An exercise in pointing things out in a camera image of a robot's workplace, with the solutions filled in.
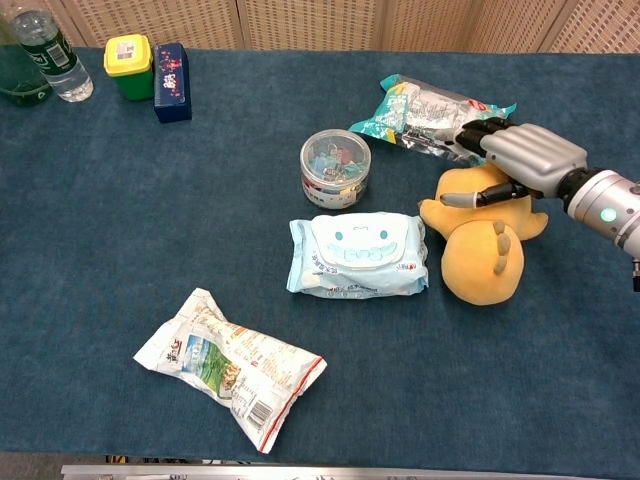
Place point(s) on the light blue wet wipes pack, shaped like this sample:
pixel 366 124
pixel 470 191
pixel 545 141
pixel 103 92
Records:
pixel 357 260

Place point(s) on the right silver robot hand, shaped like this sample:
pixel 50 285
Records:
pixel 535 155

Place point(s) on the clear round jar of clips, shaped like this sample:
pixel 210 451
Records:
pixel 335 167

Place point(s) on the yellow plush dinosaur toy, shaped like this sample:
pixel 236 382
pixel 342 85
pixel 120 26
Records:
pixel 475 260

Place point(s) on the woven folding screen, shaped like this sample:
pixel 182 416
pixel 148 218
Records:
pixel 320 22

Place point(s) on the white snack bag with barcode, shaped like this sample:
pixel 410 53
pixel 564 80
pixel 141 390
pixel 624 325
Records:
pixel 230 367

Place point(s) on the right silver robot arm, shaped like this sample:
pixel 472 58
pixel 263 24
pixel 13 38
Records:
pixel 607 207

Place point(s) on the green container with yellow lid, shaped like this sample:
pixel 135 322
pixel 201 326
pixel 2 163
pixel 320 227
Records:
pixel 130 67

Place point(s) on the teal and silver snack bag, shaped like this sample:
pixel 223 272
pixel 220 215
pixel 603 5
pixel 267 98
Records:
pixel 415 117

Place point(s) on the metal rail at table edge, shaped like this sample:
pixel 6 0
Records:
pixel 300 472

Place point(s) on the clear water bottle green label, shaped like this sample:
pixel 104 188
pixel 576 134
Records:
pixel 55 57

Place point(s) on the dark blue rectangular box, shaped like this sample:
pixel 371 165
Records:
pixel 171 82

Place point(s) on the blue table cloth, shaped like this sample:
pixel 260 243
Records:
pixel 100 250

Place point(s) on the green plastic bottle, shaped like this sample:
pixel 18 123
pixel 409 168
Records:
pixel 17 75

